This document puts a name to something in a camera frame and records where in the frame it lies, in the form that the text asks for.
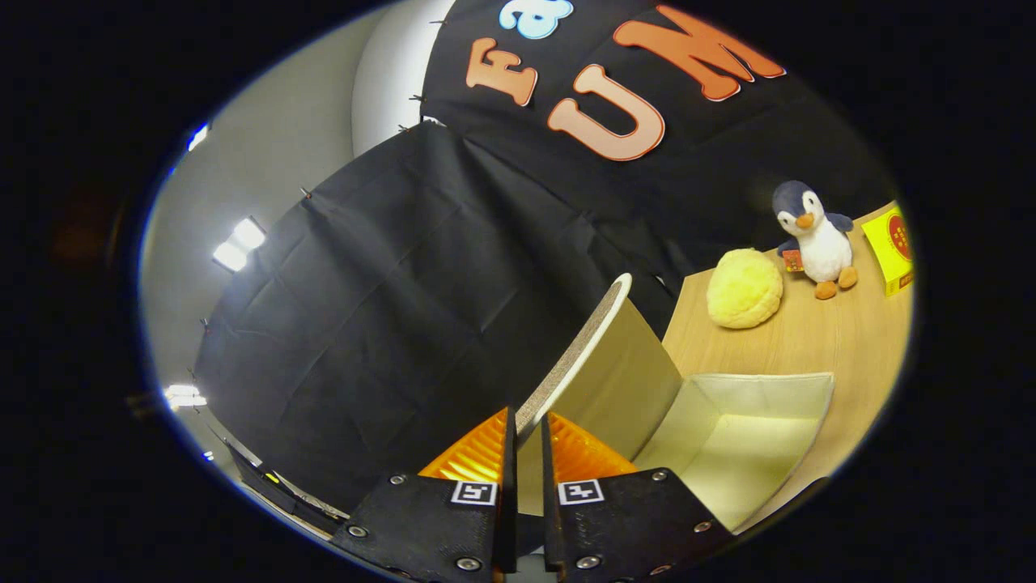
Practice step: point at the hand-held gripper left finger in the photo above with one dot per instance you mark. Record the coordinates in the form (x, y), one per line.
(510, 518)

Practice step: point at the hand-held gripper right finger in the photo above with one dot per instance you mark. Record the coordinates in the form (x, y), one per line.
(552, 518)

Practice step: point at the beige fabric storage box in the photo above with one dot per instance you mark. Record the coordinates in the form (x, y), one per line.
(728, 453)

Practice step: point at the black backdrop cloth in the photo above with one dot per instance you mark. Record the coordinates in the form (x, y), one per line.
(405, 283)

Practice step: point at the yellow round plush toy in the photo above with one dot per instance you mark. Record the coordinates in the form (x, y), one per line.
(745, 287)

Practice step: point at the ceiling light panel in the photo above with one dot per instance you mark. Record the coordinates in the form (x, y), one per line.
(239, 244)
(186, 397)

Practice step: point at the penguin plush toy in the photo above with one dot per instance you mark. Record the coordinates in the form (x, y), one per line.
(821, 247)

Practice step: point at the yellow book with red circle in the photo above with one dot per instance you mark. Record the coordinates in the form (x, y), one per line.
(890, 243)

